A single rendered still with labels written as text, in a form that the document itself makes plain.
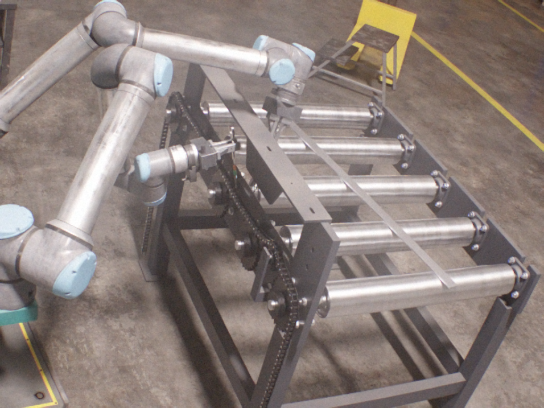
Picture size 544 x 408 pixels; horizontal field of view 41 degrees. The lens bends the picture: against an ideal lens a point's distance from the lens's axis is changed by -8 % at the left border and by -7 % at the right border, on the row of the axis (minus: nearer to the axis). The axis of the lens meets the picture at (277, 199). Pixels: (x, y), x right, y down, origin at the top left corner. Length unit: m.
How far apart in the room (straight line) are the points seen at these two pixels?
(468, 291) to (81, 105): 3.13
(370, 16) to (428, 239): 4.84
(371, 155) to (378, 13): 4.29
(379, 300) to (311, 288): 0.28
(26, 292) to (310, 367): 1.60
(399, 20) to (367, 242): 4.95
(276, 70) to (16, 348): 1.34
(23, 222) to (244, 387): 1.10
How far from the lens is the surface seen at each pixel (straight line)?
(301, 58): 2.71
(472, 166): 5.68
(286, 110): 2.74
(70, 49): 2.55
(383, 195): 3.06
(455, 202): 3.22
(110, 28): 2.42
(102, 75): 2.29
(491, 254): 3.05
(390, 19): 7.52
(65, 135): 4.74
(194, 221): 3.61
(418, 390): 3.06
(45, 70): 2.59
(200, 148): 2.62
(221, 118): 3.29
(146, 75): 2.20
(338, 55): 6.14
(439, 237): 2.92
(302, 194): 2.31
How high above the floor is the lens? 2.34
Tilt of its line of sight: 31 degrees down
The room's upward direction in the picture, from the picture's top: 16 degrees clockwise
